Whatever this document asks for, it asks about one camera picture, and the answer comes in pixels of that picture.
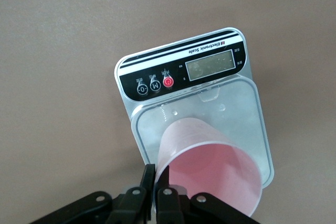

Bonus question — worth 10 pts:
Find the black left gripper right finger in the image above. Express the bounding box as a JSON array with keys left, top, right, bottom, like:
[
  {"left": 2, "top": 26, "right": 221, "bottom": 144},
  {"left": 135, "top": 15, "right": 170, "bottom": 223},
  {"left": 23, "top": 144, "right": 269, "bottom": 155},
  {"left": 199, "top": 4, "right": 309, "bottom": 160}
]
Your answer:
[{"left": 156, "top": 165, "right": 262, "bottom": 224}]

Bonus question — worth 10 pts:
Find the silver digital kitchen scale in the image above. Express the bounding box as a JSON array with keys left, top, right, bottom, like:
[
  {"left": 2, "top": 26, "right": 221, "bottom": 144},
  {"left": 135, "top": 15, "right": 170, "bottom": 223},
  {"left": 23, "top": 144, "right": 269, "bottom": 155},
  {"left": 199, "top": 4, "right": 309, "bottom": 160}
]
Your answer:
[{"left": 114, "top": 27, "right": 275, "bottom": 189}]

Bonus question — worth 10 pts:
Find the pink plastic cup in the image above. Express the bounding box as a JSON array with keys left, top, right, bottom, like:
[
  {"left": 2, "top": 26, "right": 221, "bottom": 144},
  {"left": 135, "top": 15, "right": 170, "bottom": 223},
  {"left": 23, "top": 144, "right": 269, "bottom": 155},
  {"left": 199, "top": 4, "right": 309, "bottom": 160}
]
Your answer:
[{"left": 156, "top": 117, "right": 263, "bottom": 218}]

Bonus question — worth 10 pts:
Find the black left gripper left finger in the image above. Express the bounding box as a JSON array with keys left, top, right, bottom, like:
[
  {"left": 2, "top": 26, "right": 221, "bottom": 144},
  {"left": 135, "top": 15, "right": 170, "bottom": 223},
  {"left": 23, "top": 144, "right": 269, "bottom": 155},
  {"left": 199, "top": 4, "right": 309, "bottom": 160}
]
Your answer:
[{"left": 27, "top": 164, "right": 156, "bottom": 224}]

